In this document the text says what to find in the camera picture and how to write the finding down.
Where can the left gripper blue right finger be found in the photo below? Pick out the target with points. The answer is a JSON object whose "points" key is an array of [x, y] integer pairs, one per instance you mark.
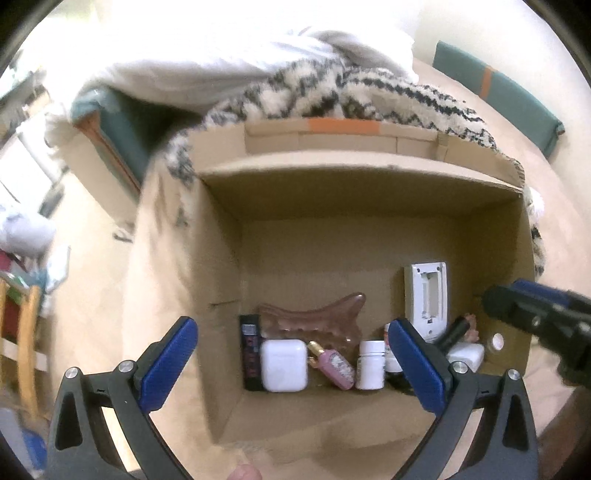
{"points": [[424, 365]]}

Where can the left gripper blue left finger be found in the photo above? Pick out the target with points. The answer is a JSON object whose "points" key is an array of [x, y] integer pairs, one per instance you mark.
{"points": [[160, 365]]}

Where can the white charger plug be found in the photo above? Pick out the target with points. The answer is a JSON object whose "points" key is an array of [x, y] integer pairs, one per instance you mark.
{"points": [[472, 354]]}

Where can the pink plush keychain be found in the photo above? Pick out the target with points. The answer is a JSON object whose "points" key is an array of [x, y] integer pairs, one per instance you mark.
{"points": [[472, 334]]}

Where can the white pill bottle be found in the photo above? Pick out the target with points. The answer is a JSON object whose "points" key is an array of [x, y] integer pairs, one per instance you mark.
{"points": [[371, 364]]}

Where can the white remote control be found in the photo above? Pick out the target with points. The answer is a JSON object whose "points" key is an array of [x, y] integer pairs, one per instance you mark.
{"points": [[427, 299]]}

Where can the pink perfume bottle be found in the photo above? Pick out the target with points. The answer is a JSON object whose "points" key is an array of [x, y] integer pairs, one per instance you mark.
{"points": [[333, 365]]}

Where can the black rectangular lighter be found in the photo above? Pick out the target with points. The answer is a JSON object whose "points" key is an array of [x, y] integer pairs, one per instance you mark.
{"points": [[250, 343]]}

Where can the pink gua sha board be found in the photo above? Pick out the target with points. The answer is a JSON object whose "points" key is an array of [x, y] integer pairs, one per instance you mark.
{"points": [[333, 325]]}

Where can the white earbuds case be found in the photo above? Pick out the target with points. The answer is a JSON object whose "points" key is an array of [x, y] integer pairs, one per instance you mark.
{"points": [[284, 365]]}

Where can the black cable device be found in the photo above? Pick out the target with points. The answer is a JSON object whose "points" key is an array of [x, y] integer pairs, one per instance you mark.
{"points": [[454, 334]]}

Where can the person's left hand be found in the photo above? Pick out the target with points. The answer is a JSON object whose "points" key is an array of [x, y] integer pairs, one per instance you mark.
{"points": [[245, 472]]}

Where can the white bathroom scale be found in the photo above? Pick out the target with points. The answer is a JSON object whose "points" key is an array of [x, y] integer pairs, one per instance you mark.
{"points": [[57, 268]]}

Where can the white plastic bag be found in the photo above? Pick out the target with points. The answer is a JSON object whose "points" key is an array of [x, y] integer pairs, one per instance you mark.
{"points": [[28, 236]]}

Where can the brown cardboard box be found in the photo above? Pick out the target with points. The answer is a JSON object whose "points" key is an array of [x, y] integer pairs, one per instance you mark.
{"points": [[299, 213]]}

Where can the teal cushion with orange stripe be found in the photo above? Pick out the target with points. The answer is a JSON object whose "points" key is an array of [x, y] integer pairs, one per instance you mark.
{"points": [[505, 95]]}

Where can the teal sofa armrest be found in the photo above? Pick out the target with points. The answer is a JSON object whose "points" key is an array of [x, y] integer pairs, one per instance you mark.
{"points": [[125, 131]]}

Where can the patterned fuzzy blanket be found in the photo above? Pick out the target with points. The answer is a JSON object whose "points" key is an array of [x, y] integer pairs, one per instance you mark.
{"points": [[330, 89]]}

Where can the white duvet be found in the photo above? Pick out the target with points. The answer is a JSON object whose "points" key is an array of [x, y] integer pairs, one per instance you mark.
{"points": [[193, 70]]}

